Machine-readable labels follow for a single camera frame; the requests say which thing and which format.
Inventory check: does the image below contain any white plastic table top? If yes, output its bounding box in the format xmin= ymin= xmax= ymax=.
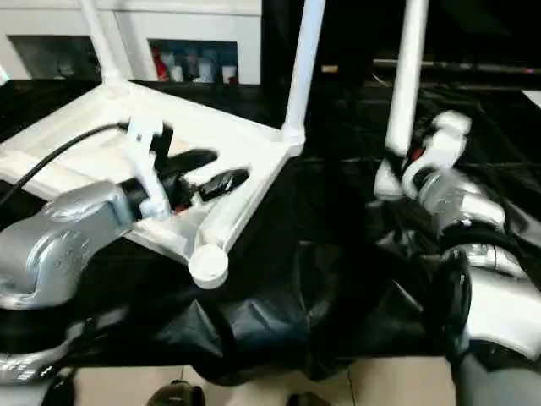
xmin=0 ymin=77 xmax=307 ymax=292

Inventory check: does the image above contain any white plastic table leg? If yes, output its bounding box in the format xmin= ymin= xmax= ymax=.
xmin=77 ymin=0 xmax=128 ymax=89
xmin=281 ymin=0 xmax=328 ymax=144
xmin=373 ymin=0 xmax=429 ymax=201

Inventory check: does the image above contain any black plastic mat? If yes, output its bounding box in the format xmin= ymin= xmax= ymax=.
xmin=0 ymin=77 xmax=541 ymax=387

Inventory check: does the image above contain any red box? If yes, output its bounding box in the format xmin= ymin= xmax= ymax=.
xmin=153 ymin=47 xmax=167 ymax=82

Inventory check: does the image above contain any large black box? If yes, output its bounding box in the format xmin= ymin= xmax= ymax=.
xmin=260 ymin=0 xmax=541 ymax=86

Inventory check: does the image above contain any white glass-door cabinet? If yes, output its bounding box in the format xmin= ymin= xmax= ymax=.
xmin=0 ymin=0 xmax=264 ymax=85

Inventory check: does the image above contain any dark rounded robot foot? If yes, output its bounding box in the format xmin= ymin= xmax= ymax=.
xmin=149 ymin=378 xmax=205 ymax=406

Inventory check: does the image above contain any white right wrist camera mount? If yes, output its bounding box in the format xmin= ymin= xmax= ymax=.
xmin=400 ymin=109 xmax=473 ymax=199

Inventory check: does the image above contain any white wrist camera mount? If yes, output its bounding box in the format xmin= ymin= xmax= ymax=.
xmin=124 ymin=116 xmax=175 ymax=222
xmin=400 ymin=109 xmax=473 ymax=199

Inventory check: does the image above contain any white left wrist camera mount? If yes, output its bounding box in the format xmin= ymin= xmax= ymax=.
xmin=124 ymin=116 xmax=175 ymax=222

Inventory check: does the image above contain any dark horizontal metal rail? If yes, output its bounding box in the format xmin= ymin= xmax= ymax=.
xmin=373 ymin=58 xmax=541 ymax=74

